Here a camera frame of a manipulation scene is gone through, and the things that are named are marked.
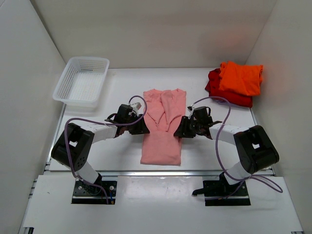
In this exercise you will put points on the pink t shirt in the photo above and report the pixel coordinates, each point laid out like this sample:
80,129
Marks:
165,110

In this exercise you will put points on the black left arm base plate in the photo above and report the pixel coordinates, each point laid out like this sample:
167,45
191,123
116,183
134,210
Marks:
86,194

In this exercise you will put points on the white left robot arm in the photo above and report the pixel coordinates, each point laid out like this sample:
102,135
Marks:
74,144

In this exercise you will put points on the orange folded t shirt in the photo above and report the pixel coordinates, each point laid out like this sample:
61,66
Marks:
241,79

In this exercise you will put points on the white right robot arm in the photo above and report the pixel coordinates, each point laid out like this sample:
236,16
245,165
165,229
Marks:
254,147

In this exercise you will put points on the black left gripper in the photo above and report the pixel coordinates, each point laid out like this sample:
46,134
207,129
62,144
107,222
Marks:
142,128

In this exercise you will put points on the red folded t shirt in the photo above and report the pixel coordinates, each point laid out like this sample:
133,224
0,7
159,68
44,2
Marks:
213,89

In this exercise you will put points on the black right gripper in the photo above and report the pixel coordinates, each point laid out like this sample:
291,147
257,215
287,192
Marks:
183,131

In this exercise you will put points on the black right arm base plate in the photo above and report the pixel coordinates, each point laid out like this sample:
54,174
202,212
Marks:
216,193

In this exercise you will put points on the white plastic mesh basket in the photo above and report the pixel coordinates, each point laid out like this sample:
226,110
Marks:
81,82

